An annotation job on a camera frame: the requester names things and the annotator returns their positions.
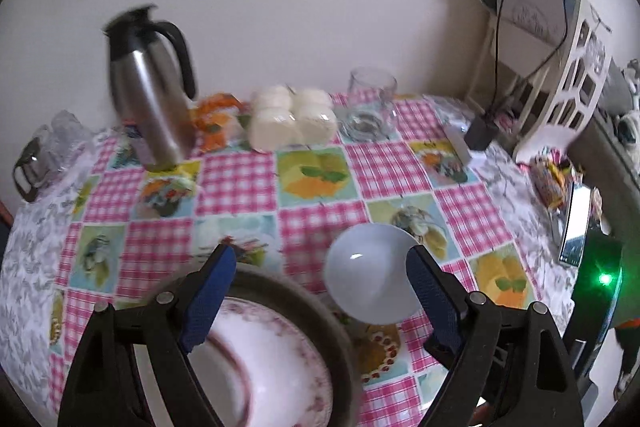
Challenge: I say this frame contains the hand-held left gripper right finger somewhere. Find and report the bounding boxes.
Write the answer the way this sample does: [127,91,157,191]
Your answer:
[405,244,586,427]

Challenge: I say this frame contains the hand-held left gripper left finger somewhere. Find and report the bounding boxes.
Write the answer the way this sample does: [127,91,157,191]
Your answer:
[57,243,238,427]

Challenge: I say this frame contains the pale blue floral bowl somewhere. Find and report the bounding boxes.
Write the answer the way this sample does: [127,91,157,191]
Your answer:
[323,223,426,324]

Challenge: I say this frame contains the pink floral round plate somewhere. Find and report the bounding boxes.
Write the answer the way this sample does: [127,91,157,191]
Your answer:
[187,298,333,427]

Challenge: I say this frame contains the stainless steel plate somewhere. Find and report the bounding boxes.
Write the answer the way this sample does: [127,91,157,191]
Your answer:
[150,264,366,427]

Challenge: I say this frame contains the smartphone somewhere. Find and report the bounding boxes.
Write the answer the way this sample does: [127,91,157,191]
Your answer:
[557,182,593,268]

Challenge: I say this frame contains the pink plaid fruit tablecloth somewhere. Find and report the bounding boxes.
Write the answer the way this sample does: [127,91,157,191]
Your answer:
[50,92,541,427]

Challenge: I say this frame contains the yellow candy packet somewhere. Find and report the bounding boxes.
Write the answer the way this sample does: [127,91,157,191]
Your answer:
[530,154,576,210]

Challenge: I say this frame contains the orange snack bag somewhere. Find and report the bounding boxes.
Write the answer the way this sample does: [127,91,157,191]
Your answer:
[192,93,251,152]

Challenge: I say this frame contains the black charger adapter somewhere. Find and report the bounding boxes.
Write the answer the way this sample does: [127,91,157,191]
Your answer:
[464,114,499,151]

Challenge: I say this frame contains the checkered fruit-print tablecloth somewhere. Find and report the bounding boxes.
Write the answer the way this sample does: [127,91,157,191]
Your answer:
[0,107,581,408]

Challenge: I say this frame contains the bag of steamed buns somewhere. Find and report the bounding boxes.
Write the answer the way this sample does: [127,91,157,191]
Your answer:
[248,86,339,152]

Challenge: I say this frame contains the stainless steel thermos jug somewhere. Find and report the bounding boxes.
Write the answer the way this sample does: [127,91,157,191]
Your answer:
[102,4,198,172]

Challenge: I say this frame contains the white lattice rack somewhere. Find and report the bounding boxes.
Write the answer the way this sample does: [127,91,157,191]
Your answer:
[467,0,613,162]

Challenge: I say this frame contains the clear glass mug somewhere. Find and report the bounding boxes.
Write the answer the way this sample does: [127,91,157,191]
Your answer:
[345,67,399,142]

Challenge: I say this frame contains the white printed bag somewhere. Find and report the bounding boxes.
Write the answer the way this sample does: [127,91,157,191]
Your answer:
[502,0,576,48]

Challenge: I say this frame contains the glass pitcher with black handle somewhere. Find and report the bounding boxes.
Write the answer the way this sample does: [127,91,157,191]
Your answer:
[14,139,56,202]

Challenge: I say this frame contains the black charger cable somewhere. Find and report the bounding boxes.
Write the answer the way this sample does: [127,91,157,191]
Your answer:
[492,0,576,120]

